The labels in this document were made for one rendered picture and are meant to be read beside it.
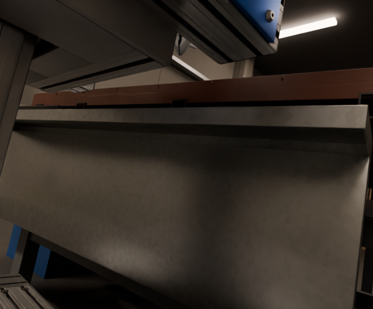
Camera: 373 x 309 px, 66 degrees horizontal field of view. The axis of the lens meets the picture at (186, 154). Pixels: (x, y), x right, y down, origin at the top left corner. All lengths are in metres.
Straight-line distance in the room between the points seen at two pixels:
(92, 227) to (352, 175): 0.66
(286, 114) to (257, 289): 0.33
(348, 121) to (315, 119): 0.04
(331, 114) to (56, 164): 0.88
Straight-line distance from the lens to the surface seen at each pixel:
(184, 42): 0.81
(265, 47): 0.39
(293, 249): 0.57
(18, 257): 1.40
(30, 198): 1.18
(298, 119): 0.43
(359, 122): 0.41
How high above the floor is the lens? 0.54
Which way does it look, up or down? 7 degrees up
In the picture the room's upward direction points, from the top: 11 degrees clockwise
